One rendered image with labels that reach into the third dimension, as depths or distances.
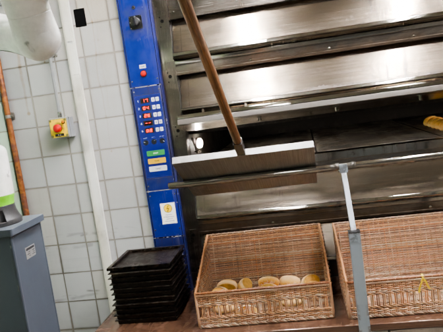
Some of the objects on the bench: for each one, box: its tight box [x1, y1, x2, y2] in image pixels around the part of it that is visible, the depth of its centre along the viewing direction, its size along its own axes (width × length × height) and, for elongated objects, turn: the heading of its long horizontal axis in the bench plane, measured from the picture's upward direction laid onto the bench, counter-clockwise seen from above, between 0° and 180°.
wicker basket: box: [332, 211, 443, 319], centre depth 224 cm, size 49×56×28 cm
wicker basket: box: [194, 223, 336, 329], centre depth 235 cm, size 49×56×28 cm
